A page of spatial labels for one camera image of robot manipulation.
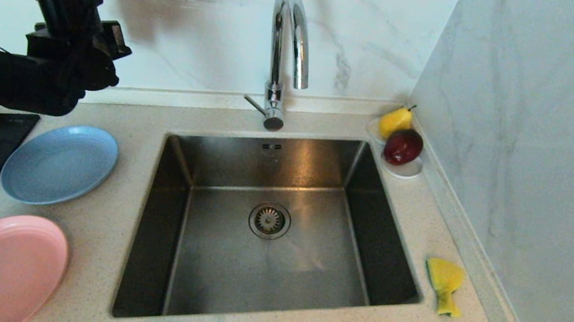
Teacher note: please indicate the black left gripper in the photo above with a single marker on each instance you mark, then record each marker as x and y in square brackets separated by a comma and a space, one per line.
[83, 57]

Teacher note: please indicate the metal sink drain strainer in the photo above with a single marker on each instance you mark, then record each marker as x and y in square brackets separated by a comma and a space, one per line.
[270, 220]

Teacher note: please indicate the stainless steel sink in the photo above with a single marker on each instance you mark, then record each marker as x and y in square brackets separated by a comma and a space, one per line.
[273, 275]

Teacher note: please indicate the yellow fish-shaped sponge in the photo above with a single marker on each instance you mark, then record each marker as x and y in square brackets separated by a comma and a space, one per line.
[445, 278]

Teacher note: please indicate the blue plastic plate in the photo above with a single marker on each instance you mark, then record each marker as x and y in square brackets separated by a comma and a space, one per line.
[59, 164]

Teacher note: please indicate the chrome faucet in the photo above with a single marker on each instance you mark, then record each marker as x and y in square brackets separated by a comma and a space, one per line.
[284, 38]

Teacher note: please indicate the yellow pear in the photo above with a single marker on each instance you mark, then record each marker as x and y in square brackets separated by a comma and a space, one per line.
[394, 122]

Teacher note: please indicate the dark red apple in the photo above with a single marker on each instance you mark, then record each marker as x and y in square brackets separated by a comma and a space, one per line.
[403, 147]

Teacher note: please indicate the small white dish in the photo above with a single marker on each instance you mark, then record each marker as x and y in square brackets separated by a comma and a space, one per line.
[407, 172]

